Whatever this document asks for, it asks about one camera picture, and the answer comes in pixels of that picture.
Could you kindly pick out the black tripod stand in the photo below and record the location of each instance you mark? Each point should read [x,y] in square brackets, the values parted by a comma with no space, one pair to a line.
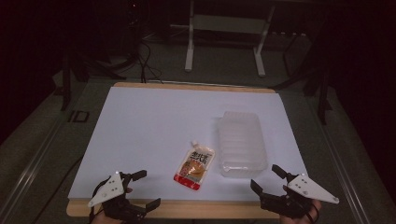
[323,93]
[66,81]

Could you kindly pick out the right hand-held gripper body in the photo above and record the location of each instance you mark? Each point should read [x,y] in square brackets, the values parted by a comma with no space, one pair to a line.
[311,189]

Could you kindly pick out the person's right hand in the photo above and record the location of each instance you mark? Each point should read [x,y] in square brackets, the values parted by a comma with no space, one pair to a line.
[292,220]

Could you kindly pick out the small black frame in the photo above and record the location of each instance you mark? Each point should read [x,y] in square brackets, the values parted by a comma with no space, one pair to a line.
[70,116]

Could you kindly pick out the orange and red spout pouch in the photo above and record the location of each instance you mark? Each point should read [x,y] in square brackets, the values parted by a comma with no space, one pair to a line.
[194,165]

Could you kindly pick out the white metal stand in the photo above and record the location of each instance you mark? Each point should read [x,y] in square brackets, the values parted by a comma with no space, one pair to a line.
[189,49]

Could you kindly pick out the metal floor rail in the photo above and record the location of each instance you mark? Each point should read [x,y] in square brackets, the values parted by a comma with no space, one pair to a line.
[342,161]
[28,174]

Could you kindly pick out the clear plastic container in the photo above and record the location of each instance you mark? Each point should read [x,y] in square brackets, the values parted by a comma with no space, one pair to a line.
[242,143]

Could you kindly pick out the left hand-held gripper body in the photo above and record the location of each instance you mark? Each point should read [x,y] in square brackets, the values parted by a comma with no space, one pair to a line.
[109,188]

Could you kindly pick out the person's left hand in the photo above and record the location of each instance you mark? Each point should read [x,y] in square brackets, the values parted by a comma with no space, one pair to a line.
[99,220]

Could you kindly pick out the white table mat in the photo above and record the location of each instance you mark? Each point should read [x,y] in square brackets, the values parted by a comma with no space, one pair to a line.
[149,130]

